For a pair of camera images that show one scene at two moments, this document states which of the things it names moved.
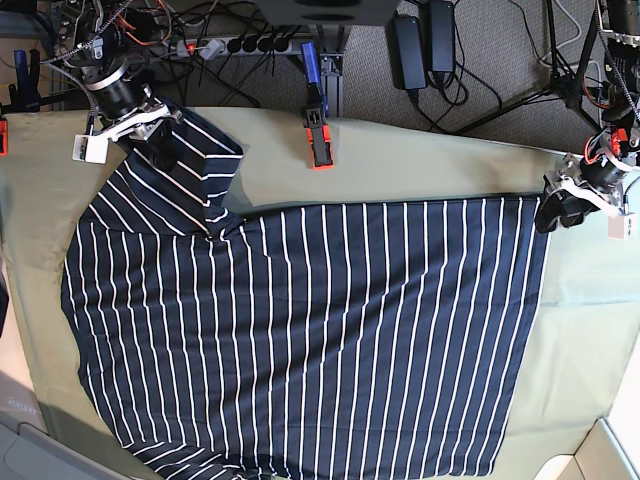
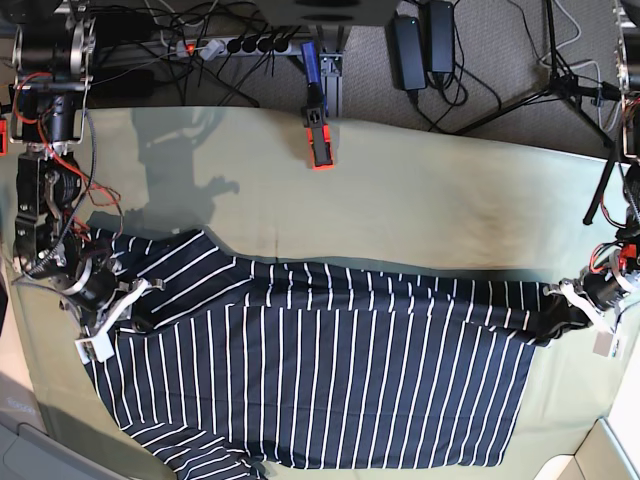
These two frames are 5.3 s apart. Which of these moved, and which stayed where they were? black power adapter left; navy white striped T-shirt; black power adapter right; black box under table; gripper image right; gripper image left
Moved: gripper image right; gripper image left
Stayed: black power adapter right; navy white striped T-shirt; black power adapter left; black box under table
